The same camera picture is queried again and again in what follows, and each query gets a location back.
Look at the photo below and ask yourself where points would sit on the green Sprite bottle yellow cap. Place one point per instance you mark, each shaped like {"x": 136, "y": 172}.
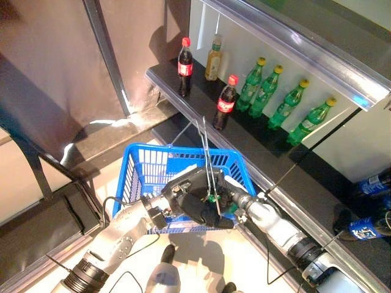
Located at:
{"x": 231, "y": 209}
{"x": 264, "y": 93}
{"x": 249, "y": 85}
{"x": 285, "y": 107}
{"x": 308, "y": 123}

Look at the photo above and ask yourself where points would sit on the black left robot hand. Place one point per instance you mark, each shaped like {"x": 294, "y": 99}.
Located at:
{"x": 195, "y": 204}

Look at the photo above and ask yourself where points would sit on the black base deck board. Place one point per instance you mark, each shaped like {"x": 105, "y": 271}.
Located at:
{"x": 183, "y": 128}
{"x": 256, "y": 241}

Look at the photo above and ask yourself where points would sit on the silver right robot leg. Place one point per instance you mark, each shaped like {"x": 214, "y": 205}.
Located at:
{"x": 230, "y": 288}

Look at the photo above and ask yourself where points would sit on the small yellow tea bottle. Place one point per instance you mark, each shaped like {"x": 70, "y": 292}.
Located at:
{"x": 213, "y": 61}

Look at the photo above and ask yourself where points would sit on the silver left robot leg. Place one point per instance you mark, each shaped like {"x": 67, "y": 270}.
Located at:
{"x": 163, "y": 274}

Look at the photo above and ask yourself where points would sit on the Pepsi bottle blue cap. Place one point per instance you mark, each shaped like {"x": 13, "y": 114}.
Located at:
{"x": 363, "y": 229}
{"x": 374, "y": 186}

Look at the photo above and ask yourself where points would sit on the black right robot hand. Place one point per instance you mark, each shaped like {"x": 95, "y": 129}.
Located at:
{"x": 235, "y": 195}

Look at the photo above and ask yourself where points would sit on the Coca-Cola bottle red cap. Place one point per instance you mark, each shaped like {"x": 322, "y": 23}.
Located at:
{"x": 185, "y": 68}
{"x": 225, "y": 105}

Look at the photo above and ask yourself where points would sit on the dark stone floor plinth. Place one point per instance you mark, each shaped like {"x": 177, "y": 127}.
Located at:
{"x": 122, "y": 137}

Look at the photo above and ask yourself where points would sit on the silver robot leg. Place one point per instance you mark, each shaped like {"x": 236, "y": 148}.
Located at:
{"x": 230, "y": 288}
{"x": 163, "y": 274}

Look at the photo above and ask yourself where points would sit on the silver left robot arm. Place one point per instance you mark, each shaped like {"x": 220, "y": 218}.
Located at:
{"x": 116, "y": 241}

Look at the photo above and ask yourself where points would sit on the blue plastic shopping basket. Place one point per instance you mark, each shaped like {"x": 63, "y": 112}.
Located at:
{"x": 146, "y": 164}

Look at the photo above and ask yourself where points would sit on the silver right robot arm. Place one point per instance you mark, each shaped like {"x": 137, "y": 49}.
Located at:
{"x": 275, "y": 222}

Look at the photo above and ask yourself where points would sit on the dark metal wall post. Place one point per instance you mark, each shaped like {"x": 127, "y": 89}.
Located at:
{"x": 107, "y": 55}

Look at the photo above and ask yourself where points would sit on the black framed display stand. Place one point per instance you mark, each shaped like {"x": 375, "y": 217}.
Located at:
{"x": 36, "y": 213}

